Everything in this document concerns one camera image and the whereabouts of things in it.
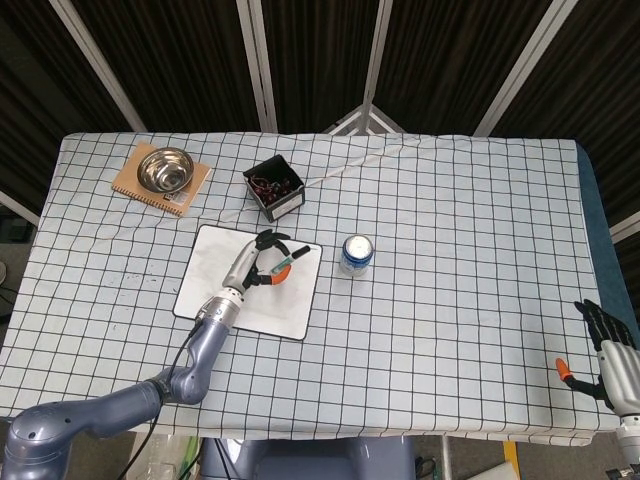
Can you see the blue-grey robot torso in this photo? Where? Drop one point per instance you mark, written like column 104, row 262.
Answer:
column 310, row 460

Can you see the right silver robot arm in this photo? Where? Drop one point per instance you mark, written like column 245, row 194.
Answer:
column 629, row 445

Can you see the white dry-erase board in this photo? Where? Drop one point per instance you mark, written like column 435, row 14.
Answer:
column 200, row 275

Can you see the white black checked tablecloth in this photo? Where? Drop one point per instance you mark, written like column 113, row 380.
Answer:
column 425, row 300

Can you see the blue white drink can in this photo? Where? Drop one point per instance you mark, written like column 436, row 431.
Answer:
column 356, row 257

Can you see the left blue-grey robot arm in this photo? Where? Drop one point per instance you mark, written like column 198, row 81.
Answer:
column 200, row 350

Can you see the white screen frame post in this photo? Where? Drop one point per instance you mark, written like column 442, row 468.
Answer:
column 257, row 65
column 97, row 65
column 376, row 55
column 520, row 70

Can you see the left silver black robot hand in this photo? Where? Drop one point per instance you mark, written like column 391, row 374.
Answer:
column 240, row 267

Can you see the black cardboard box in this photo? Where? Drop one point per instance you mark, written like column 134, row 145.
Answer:
column 285, row 202

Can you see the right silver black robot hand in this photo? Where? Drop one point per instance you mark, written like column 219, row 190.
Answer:
column 622, row 375

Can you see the white table leg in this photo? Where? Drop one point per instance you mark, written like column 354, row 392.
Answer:
column 446, row 457

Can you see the stainless steel bowl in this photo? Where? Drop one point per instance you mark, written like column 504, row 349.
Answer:
column 165, row 170

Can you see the red black parts in box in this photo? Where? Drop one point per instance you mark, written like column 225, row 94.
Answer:
column 272, row 185

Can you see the white metal stand frame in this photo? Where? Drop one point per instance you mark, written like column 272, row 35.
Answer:
column 367, row 120

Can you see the green white marker pen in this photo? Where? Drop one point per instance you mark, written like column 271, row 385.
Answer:
column 292, row 257

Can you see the brown spiral notebook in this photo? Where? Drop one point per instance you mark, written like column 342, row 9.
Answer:
column 192, row 185

